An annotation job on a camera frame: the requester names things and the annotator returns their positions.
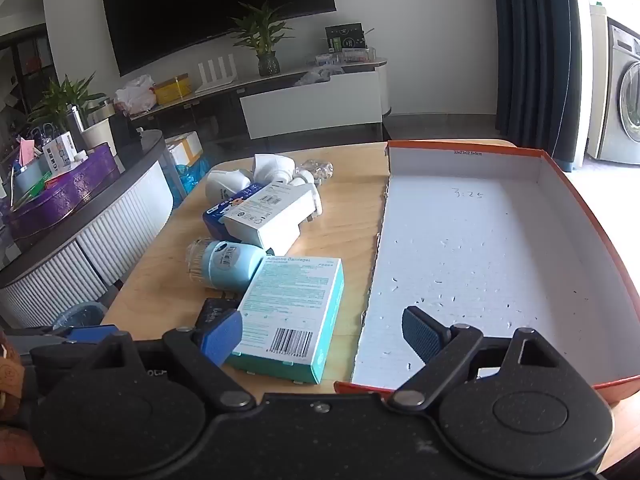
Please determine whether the round counter with ribbed front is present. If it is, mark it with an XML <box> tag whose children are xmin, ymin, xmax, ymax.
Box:
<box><xmin>0</xmin><ymin>129</ymin><xmax>175</xmax><ymax>330</ymax></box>

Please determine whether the white plug-in repellent heater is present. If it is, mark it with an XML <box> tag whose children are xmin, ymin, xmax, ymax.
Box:
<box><xmin>204</xmin><ymin>168</ymin><xmax>254</xmax><ymax>207</ymax></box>
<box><xmin>251</xmin><ymin>153</ymin><xmax>297</xmax><ymax>184</ymax></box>

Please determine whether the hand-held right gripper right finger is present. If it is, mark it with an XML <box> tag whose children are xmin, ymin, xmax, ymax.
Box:
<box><xmin>390</xmin><ymin>306</ymin><xmax>586</xmax><ymax>408</ymax></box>

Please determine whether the teal bandage box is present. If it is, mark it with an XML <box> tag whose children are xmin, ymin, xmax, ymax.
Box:
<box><xmin>224</xmin><ymin>255</ymin><xmax>346</xmax><ymax>386</ymax></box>

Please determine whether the silver thermos bottle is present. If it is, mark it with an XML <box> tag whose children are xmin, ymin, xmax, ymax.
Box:
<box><xmin>66</xmin><ymin>104</ymin><xmax>87</xmax><ymax>152</ymax></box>

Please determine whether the white and yellow carton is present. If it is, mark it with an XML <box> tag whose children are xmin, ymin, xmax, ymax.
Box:
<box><xmin>164</xmin><ymin>130</ymin><xmax>204</xmax><ymax>167</ymax></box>

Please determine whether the blue dental floss box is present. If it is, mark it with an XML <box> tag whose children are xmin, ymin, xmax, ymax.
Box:
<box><xmin>201</xmin><ymin>182</ymin><xmax>271</xmax><ymax>242</ymax></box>

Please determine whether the white and dark TV cabinet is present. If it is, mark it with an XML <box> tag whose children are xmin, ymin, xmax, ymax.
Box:
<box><xmin>129</xmin><ymin>56</ymin><xmax>392</xmax><ymax>142</ymax></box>

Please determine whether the bin with blue liner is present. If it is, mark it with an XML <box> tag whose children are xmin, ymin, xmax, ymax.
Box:
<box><xmin>51</xmin><ymin>301</ymin><xmax>110</xmax><ymax>332</ymax></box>

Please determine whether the silver washing machine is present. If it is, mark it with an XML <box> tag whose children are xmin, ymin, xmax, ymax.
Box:
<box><xmin>586</xmin><ymin>4</ymin><xmax>640</xmax><ymax>166</ymax></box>

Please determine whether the black flat television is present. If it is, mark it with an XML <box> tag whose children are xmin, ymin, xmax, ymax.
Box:
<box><xmin>99</xmin><ymin>0</ymin><xmax>337</xmax><ymax>78</ymax></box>

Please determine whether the dark blue curtain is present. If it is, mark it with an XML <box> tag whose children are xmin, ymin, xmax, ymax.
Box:
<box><xmin>491</xmin><ymin>0</ymin><xmax>582</xmax><ymax>163</ymax></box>

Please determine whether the orange cardboard box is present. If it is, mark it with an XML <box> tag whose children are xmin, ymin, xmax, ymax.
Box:
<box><xmin>333</xmin><ymin>139</ymin><xmax>640</xmax><ymax>405</ymax></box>

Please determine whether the white printed carton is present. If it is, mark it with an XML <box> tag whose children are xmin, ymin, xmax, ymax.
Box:
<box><xmin>41</xmin><ymin>131</ymin><xmax>77</xmax><ymax>177</ymax></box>

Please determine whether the white router with antennas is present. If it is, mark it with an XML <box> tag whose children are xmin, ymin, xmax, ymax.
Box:
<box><xmin>194</xmin><ymin>54</ymin><xmax>239</xmax><ymax>93</ymax></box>

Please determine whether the clear plastic organiser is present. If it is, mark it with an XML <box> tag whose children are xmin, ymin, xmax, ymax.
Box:
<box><xmin>314</xmin><ymin>46</ymin><xmax>377</xmax><ymax>69</ymax></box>

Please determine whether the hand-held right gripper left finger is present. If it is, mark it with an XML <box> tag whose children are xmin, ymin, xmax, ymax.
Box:
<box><xmin>65</xmin><ymin>310</ymin><xmax>257</xmax><ymax>411</ymax></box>

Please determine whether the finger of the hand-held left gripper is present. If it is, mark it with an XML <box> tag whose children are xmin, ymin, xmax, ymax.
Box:
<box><xmin>27</xmin><ymin>324</ymin><xmax>121</xmax><ymax>366</ymax></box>

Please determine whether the white plastic bag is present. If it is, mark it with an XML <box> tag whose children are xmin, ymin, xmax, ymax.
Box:
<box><xmin>114</xmin><ymin>74</ymin><xmax>157</xmax><ymax>114</ymax></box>

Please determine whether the purple storage box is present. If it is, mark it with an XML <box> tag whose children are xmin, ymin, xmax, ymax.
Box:
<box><xmin>7</xmin><ymin>141</ymin><xmax>122</xmax><ymax>242</ymax></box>

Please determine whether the clear liquid refill bottle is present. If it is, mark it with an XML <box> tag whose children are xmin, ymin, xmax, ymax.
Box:
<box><xmin>292</xmin><ymin>158</ymin><xmax>335</xmax><ymax>187</ymax></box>

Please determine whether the black container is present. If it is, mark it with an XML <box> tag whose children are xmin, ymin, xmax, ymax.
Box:
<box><xmin>106</xmin><ymin>111</ymin><xmax>144</xmax><ymax>154</ymax></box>

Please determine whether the black charger plug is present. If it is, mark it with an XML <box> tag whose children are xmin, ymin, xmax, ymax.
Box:
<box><xmin>195</xmin><ymin>297</ymin><xmax>242</xmax><ymax>335</ymax></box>

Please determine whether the blue plastic bag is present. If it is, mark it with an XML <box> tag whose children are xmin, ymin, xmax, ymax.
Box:
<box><xmin>169</xmin><ymin>156</ymin><xmax>212</xmax><ymax>197</ymax></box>

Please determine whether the bamboo plant in dark vase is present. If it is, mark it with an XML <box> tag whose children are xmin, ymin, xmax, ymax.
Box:
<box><xmin>227</xmin><ymin>1</ymin><xmax>297</xmax><ymax>78</ymax></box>

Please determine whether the light blue roll-on bottle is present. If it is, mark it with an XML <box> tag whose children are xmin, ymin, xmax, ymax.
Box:
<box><xmin>185</xmin><ymin>238</ymin><xmax>267</xmax><ymax>292</ymax></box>

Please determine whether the yellow box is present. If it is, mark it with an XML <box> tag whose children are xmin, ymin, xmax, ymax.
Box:
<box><xmin>151</xmin><ymin>73</ymin><xmax>194</xmax><ymax>106</ymax></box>

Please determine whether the black box with green print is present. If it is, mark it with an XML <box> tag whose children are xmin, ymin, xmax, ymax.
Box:
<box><xmin>324</xmin><ymin>21</ymin><xmax>367</xmax><ymax>54</ymax></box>

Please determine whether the crumpled clear plastic bag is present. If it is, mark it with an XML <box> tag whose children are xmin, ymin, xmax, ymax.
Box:
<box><xmin>294</xmin><ymin>66</ymin><xmax>347</xmax><ymax>87</ymax></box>

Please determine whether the white labelled product box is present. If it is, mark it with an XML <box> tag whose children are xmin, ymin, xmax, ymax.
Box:
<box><xmin>221</xmin><ymin>181</ymin><xmax>321</xmax><ymax>257</ymax></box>

